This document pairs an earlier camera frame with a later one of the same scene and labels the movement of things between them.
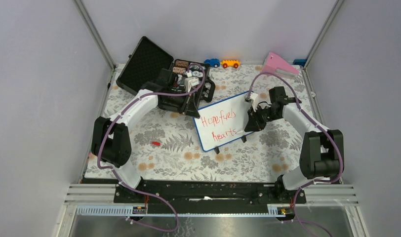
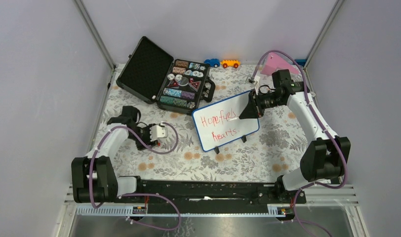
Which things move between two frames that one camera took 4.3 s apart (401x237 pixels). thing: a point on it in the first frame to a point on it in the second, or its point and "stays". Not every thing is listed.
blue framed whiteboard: (219, 122) stays
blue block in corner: (301, 62) stays
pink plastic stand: (273, 63) stays
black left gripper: (188, 108) to (147, 140)
